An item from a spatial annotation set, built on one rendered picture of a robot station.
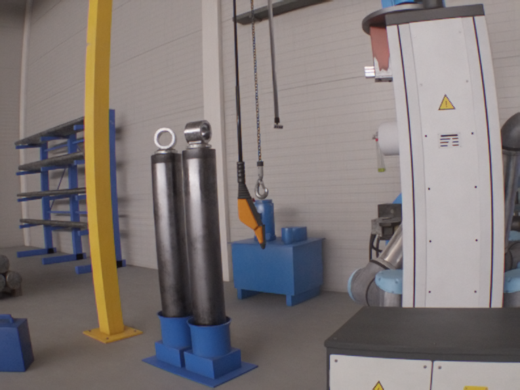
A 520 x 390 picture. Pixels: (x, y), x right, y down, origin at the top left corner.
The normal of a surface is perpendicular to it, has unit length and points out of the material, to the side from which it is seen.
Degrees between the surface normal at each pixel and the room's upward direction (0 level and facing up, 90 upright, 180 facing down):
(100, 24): 90
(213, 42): 90
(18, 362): 90
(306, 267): 90
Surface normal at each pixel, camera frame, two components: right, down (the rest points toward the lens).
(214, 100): -0.62, 0.04
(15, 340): 0.18, 0.00
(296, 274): 0.78, -0.03
